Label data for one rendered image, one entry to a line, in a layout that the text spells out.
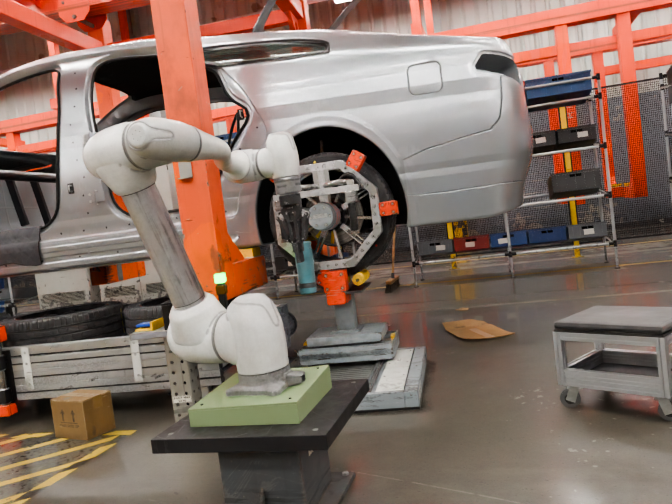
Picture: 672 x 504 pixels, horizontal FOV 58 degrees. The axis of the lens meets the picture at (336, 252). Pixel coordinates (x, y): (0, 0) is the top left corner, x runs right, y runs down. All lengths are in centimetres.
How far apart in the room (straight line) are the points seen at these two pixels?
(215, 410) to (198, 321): 27
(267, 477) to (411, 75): 210
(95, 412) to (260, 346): 140
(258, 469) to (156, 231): 73
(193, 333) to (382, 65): 186
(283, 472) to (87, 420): 139
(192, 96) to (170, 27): 32
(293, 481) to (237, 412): 25
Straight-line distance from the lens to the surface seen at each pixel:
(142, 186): 176
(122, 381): 323
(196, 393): 282
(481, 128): 316
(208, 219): 283
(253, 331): 176
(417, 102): 318
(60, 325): 354
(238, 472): 186
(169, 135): 164
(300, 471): 179
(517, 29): 906
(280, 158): 207
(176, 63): 295
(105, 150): 174
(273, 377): 180
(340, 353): 320
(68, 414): 307
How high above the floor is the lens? 83
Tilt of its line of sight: 3 degrees down
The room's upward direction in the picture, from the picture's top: 7 degrees counter-clockwise
